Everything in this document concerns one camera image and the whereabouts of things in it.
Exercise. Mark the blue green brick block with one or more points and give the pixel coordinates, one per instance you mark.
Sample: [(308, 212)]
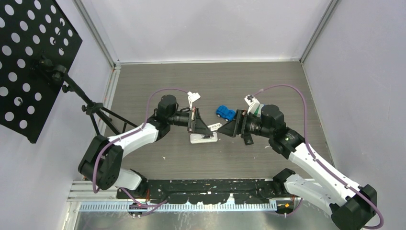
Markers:
[(257, 111)]

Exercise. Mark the white air conditioner remote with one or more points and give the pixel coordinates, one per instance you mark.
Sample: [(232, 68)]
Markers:
[(200, 139)]

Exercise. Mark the black perforated board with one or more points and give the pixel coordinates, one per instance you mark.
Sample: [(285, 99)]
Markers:
[(32, 32)]

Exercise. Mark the black remote control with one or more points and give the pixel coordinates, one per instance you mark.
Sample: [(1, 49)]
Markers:
[(247, 139)]

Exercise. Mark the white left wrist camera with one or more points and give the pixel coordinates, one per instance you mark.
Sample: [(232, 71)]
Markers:
[(192, 97)]

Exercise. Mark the blue toy car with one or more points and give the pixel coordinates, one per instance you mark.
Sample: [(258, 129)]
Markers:
[(225, 113)]

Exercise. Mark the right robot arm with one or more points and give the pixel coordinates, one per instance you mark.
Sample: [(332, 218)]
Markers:
[(350, 205)]

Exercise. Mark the black tripod stand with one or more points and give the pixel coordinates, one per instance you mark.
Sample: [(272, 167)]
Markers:
[(58, 74)]

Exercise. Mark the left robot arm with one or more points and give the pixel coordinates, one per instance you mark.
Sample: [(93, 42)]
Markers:
[(102, 161)]

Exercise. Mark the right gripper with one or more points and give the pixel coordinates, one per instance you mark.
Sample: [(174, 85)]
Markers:
[(239, 125)]

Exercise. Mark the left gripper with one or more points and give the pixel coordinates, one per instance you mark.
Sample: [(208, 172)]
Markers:
[(197, 125)]

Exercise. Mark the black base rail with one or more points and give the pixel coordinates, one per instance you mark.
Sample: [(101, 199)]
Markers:
[(207, 191)]

